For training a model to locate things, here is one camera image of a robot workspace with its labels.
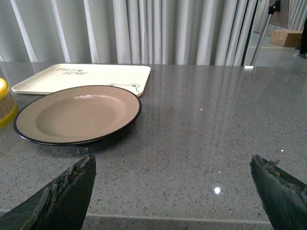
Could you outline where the cardboard box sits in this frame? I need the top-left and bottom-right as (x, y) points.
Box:
(271, 30), (302, 47)

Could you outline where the yellow wooden steamer basket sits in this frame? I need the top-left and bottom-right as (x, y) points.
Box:
(0, 78), (18, 128)

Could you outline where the metal tripod stand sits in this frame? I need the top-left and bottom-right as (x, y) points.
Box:
(250, 0), (281, 66)

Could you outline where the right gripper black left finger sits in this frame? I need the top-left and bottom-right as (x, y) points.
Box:
(0, 155), (96, 230)

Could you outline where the person's shoe and leg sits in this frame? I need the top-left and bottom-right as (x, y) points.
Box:
(293, 20), (307, 58)

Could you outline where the cream bear tray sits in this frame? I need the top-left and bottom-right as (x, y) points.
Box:
(12, 64), (151, 96)

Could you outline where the grey pleated curtain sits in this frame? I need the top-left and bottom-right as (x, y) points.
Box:
(0, 0), (257, 66)

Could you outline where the tan plate black rim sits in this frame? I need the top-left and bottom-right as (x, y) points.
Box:
(14, 85), (142, 146)

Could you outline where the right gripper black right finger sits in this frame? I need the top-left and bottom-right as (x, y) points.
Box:
(250, 155), (307, 230)

